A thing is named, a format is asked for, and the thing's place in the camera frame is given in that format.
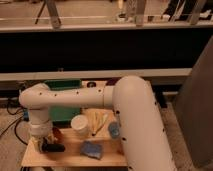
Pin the black brush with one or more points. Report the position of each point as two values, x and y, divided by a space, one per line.
55 147

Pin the red bowl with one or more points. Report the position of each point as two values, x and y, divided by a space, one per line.
57 134

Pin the wooden spoon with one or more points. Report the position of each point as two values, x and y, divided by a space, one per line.
96 123

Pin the small black cup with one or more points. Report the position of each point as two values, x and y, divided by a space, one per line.
91 84

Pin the dark purple plate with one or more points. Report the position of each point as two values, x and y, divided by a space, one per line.
112 82

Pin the white plastic cup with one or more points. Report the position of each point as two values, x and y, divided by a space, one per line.
80 124

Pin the blue box on floor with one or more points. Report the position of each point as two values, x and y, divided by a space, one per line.
25 115

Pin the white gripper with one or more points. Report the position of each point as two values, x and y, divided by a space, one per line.
39 139

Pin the green plastic bin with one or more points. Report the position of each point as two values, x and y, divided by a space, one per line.
59 114

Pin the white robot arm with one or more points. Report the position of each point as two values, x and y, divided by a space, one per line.
141 128

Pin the wooden board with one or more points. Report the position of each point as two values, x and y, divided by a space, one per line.
73 156

